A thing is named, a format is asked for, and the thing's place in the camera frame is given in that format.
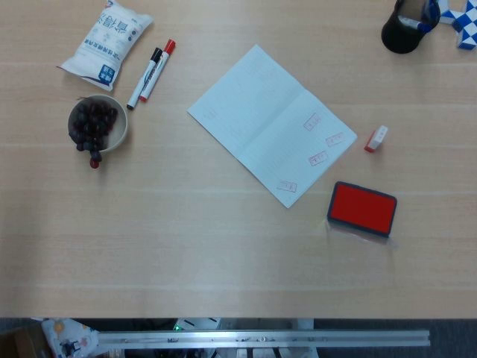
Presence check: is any open lined notebook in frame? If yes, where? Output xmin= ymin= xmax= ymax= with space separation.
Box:
xmin=186 ymin=44 xmax=358 ymax=210

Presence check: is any white snack bag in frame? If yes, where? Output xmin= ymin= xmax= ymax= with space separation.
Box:
xmin=56 ymin=0 xmax=154 ymax=92

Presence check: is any red-capped whiteboard marker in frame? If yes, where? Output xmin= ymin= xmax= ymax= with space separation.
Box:
xmin=139 ymin=39 xmax=177 ymax=103

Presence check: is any blue white snake puzzle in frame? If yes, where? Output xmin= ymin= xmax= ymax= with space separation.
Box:
xmin=439 ymin=0 xmax=477 ymax=50

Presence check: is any black mesh pen holder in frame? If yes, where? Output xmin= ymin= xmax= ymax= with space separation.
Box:
xmin=381 ymin=0 xmax=441 ymax=54

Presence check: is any black-capped whiteboard marker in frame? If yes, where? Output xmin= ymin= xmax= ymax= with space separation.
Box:
xmin=126 ymin=47 xmax=163 ymax=110

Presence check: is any red ink pad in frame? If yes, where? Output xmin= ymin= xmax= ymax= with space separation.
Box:
xmin=326 ymin=181 xmax=399 ymax=247

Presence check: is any aluminium rail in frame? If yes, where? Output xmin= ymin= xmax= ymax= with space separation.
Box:
xmin=97 ymin=329 xmax=432 ymax=350

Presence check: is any beige bowl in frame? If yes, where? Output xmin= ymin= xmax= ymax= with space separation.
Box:
xmin=67 ymin=94 xmax=129 ymax=153

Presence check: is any blue-capped marker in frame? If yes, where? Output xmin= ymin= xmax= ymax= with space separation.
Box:
xmin=397 ymin=14 xmax=429 ymax=31

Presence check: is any red and white stamp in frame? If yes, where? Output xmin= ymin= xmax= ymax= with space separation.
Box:
xmin=364 ymin=125 xmax=389 ymax=153

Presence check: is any white printed paper sheet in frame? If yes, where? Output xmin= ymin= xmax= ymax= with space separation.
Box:
xmin=40 ymin=318 xmax=100 ymax=358

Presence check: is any dark grape bunch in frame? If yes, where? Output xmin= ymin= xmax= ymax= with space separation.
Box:
xmin=70 ymin=97 xmax=119 ymax=171

